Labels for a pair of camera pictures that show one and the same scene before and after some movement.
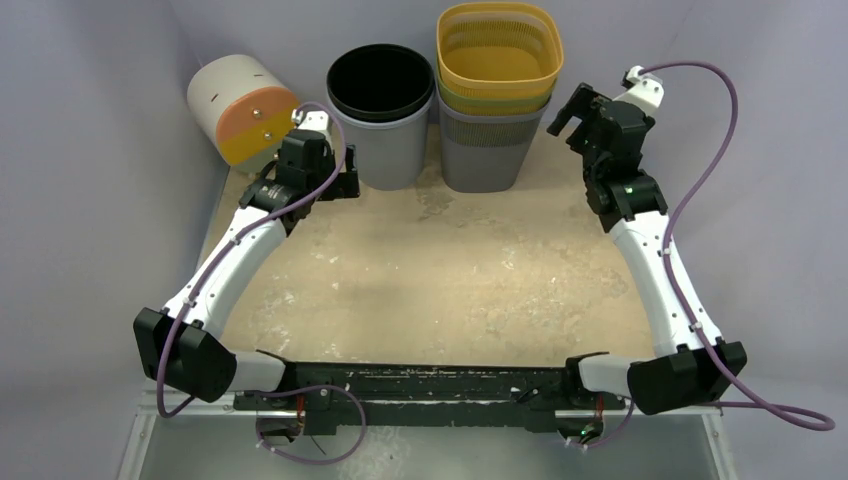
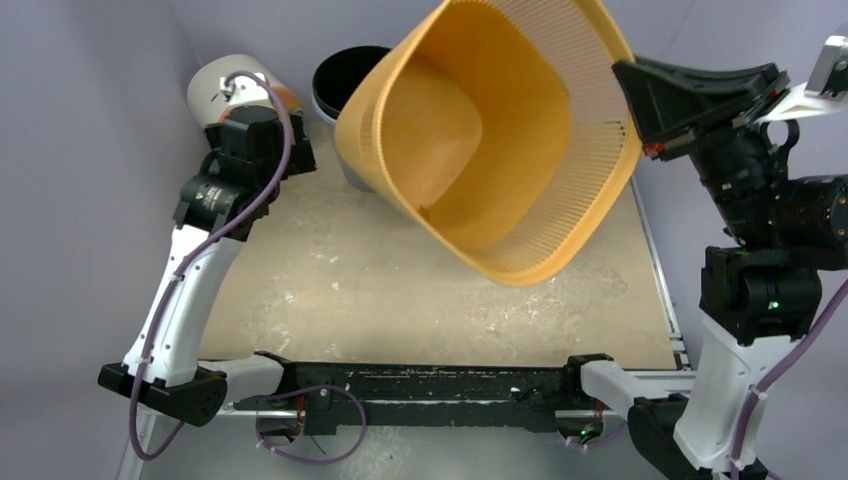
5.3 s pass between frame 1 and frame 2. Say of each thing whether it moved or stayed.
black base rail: stayed
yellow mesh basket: moved
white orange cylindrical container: stayed
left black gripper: moved
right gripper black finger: moved
